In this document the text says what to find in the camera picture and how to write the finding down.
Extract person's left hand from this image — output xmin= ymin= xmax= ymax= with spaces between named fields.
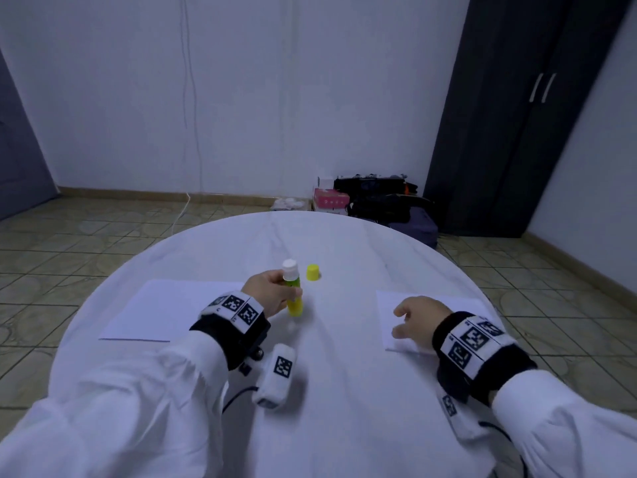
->
xmin=241 ymin=268 xmax=304 ymax=319

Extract person's right hand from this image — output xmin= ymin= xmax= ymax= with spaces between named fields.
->
xmin=391 ymin=295 xmax=454 ymax=351

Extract yellow glue stick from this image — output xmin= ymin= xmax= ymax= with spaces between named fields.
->
xmin=281 ymin=258 xmax=305 ymax=317

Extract white paper stack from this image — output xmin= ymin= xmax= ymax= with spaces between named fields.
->
xmin=100 ymin=279 xmax=250 ymax=343
xmin=375 ymin=289 xmax=499 ymax=355

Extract person's right forearm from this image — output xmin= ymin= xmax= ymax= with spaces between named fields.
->
xmin=490 ymin=368 xmax=637 ymax=478

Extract person's left forearm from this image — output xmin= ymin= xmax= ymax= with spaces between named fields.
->
xmin=0 ymin=330 xmax=232 ymax=478

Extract black left wristband with markers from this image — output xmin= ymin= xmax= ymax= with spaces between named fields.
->
xmin=189 ymin=290 xmax=271 ymax=371

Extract black wristband with markers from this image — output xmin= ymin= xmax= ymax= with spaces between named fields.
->
xmin=189 ymin=290 xmax=271 ymax=371
xmin=432 ymin=311 xmax=539 ymax=405

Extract black right wristband with markers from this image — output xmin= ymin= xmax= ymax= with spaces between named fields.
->
xmin=432 ymin=311 xmax=539 ymax=405

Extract blue suitcase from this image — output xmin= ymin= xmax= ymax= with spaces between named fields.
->
xmin=390 ymin=206 xmax=440 ymax=249

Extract white item on floor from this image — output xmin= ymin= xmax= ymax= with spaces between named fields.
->
xmin=271 ymin=197 xmax=315 ymax=212

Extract pink box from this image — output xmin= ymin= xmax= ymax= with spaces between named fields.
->
xmin=313 ymin=188 xmax=352 ymax=215

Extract black bag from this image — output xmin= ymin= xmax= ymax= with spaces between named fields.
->
xmin=333 ymin=175 xmax=431 ymax=225

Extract black wardrobe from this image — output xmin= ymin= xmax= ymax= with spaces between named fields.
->
xmin=423 ymin=0 xmax=633 ymax=239

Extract grey door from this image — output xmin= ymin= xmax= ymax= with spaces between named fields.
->
xmin=0 ymin=49 xmax=59 ymax=222

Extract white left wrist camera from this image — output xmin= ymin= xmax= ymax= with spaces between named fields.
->
xmin=251 ymin=343 xmax=298 ymax=411

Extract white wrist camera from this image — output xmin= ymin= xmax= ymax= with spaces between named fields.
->
xmin=435 ymin=385 xmax=494 ymax=444
xmin=251 ymin=343 xmax=298 ymax=411

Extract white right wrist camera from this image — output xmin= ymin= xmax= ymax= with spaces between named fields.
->
xmin=435 ymin=385 xmax=494 ymax=444

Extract black left camera cable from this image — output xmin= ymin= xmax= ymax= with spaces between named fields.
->
xmin=221 ymin=385 xmax=262 ymax=414

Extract black camera cable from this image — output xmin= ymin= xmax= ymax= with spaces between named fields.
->
xmin=221 ymin=385 xmax=262 ymax=414
xmin=478 ymin=421 xmax=529 ymax=478

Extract black right camera cable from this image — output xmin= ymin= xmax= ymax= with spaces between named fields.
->
xmin=478 ymin=421 xmax=529 ymax=478

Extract white wall cable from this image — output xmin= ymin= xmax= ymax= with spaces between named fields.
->
xmin=169 ymin=0 xmax=205 ymax=240

